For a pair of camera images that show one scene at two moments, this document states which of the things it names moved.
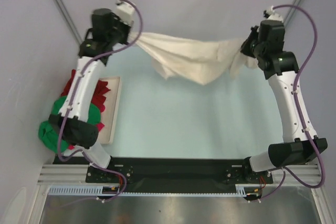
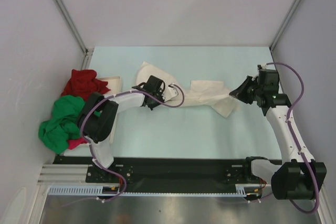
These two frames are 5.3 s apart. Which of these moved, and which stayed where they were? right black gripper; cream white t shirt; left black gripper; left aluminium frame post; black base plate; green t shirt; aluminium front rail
Moved: left black gripper; right black gripper; cream white t shirt
Stayed: left aluminium frame post; black base plate; aluminium front rail; green t shirt
